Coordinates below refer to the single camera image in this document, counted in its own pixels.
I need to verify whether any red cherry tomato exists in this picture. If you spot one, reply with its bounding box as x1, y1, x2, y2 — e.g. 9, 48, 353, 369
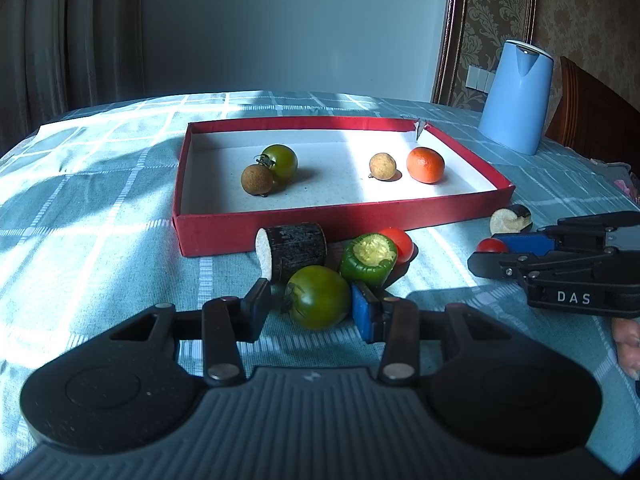
378, 228, 414, 264
475, 237, 509, 254

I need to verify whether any small eggplant piece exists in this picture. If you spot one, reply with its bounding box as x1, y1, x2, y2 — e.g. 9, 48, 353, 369
489, 204, 533, 235

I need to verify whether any green pepper piece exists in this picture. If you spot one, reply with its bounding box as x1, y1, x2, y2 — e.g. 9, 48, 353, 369
340, 233, 397, 287

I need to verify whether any green tomato with stem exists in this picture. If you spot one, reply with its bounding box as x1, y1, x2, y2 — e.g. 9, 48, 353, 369
283, 266, 352, 330

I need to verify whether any large dark eggplant piece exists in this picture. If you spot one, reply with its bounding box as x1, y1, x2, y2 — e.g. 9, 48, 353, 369
255, 222, 328, 284

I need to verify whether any person's right hand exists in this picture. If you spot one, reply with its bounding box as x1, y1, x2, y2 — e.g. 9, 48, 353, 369
612, 318, 640, 380

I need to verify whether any pink floral cloth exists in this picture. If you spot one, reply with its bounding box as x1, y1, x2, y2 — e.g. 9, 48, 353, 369
614, 164, 640, 204

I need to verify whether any blue kettle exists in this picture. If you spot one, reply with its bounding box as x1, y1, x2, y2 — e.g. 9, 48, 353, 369
478, 39, 553, 155

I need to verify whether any wooden chair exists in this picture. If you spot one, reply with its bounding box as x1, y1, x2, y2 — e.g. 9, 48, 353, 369
546, 56, 639, 174

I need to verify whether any orange tangerine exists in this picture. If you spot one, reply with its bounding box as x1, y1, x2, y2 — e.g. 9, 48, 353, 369
407, 146, 445, 184

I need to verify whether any dark brown longan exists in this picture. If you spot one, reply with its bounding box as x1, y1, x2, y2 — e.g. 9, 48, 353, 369
241, 164, 274, 196

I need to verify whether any red shallow cardboard box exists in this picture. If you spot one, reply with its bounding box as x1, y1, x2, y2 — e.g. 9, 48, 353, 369
172, 116, 515, 257

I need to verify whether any light brown longan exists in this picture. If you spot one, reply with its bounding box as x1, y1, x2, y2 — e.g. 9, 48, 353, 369
369, 153, 397, 181

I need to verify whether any teal checked tablecloth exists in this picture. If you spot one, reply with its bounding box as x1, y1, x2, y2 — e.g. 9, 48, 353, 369
1, 91, 639, 470

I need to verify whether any green tomato in box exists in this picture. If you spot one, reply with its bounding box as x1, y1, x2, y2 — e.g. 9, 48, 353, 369
256, 144, 298, 184

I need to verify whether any patterned curtain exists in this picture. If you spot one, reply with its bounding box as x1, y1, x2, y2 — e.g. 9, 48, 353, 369
1, 0, 144, 152

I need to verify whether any white wall switch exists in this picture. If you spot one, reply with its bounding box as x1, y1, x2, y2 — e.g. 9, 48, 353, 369
465, 65, 495, 94

